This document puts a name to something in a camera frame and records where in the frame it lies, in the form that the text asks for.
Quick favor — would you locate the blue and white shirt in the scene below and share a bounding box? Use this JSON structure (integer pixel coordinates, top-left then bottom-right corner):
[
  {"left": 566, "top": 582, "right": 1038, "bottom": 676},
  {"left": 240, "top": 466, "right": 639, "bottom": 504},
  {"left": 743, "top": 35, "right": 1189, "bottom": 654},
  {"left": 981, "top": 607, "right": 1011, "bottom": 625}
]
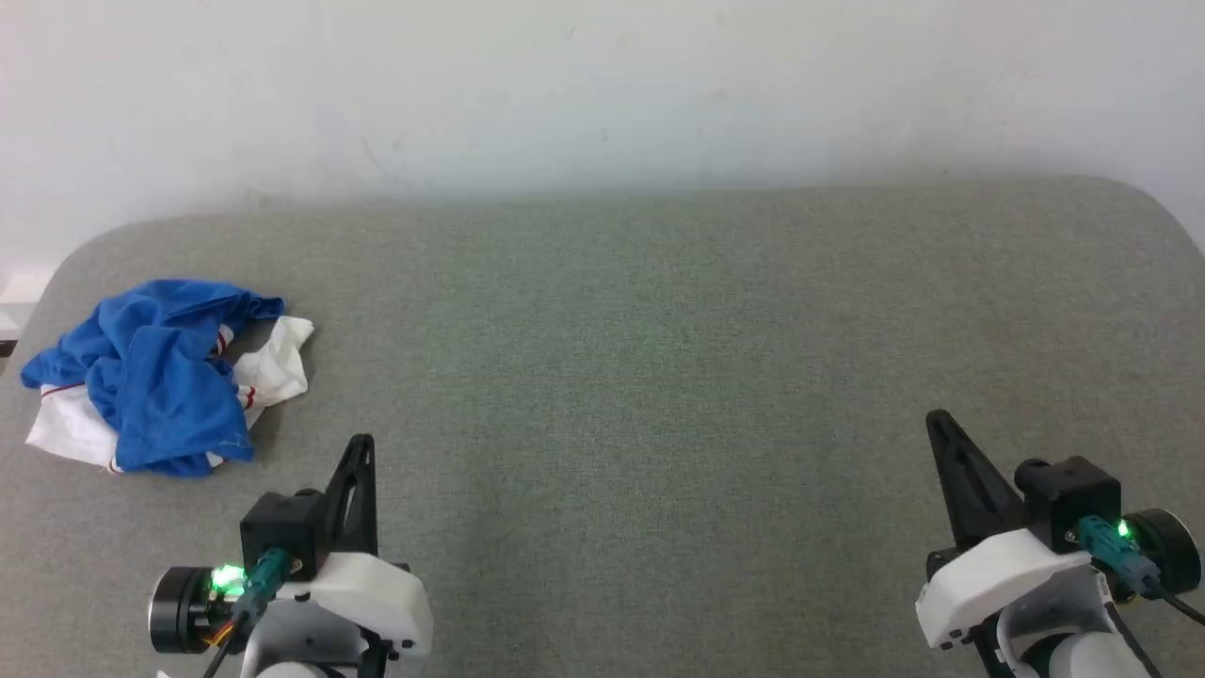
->
[{"left": 21, "top": 278, "right": 316, "bottom": 478}]

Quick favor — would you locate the right cable with green connector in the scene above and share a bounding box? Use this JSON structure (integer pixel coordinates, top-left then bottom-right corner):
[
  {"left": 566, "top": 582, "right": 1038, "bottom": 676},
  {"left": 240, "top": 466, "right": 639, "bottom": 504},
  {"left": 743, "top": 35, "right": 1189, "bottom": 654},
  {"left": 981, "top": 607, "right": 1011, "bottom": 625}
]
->
[{"left": 1076, "top": 514, "right": 1205, "bottom": 627}]

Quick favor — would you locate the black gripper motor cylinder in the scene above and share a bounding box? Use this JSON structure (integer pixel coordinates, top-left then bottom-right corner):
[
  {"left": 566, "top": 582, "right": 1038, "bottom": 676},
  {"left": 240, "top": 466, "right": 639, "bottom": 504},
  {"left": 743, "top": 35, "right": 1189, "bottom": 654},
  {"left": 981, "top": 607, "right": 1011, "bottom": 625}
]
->
[
  {"left": 1120, "top": 508, "right": 1203, "bottom": 596},
  {"left": 148, "top": 565, "right": 248, "bottom": 655}
]

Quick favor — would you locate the grey fabric sofa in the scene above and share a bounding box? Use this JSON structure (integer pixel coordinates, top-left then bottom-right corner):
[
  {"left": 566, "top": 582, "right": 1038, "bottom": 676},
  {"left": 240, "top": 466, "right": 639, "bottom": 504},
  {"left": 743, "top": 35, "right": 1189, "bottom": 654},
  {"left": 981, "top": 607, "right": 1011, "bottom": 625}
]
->
[{"left": 0, "top": 174, "right": 1205, "bottom": 678}]

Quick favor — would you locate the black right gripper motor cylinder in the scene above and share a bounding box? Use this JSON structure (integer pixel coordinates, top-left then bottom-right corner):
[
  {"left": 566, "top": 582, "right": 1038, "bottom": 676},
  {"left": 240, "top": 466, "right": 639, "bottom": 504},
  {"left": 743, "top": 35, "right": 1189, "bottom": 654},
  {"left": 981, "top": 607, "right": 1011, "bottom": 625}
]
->
[{"left": 1120, "top": 508, "right": 1203, "bottom": 596}]

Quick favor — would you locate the left cable with green connector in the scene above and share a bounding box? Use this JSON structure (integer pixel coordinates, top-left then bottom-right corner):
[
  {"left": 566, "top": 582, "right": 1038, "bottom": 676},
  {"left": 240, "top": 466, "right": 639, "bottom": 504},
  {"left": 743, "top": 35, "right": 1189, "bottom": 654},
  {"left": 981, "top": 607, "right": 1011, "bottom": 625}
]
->
[{"left": 202, "top": 549, "right": 295, "bottom": 678}]

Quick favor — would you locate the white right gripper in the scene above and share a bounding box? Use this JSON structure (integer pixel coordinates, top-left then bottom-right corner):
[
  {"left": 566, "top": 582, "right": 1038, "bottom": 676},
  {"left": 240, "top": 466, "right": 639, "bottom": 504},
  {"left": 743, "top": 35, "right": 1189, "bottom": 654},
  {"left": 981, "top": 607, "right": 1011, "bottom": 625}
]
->
[{"left": 917, "top": 410, "right": 1095, "bottom": 652}]

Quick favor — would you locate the cable with green connector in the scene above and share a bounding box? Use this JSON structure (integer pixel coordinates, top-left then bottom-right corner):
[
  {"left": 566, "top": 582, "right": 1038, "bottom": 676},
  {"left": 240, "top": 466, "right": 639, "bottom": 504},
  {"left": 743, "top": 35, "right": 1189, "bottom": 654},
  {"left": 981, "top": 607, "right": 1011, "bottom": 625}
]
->
[
  {"left": 202, "top": 549, "right": 295, "bottom": 678},
  {"left": 1076, "top": 514, "right": 1205, "bottom": 627}
]

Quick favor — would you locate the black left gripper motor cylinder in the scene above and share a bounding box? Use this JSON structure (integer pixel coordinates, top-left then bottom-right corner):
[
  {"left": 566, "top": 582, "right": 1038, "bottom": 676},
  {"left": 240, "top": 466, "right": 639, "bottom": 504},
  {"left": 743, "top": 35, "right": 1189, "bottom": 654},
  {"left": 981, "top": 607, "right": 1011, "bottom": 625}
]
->
[{"left": 148, "top": 565, "right": 248, "bottom": 655}]

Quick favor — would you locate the white object beside sofa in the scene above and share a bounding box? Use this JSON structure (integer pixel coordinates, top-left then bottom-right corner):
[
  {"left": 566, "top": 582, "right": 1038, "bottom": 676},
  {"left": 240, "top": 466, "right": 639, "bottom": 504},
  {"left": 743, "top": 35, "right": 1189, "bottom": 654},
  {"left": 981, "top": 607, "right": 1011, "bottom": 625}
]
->
[{"left": 0, "top": 268, "right": 53, "bottom": 359}]

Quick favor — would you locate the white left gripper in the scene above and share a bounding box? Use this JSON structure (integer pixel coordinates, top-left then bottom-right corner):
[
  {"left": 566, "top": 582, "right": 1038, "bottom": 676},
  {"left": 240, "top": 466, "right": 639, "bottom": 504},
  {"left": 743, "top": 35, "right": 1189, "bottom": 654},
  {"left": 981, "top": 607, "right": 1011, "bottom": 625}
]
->
[{"left": 281, "top": 433, "right": 435, "bottom": 660}]

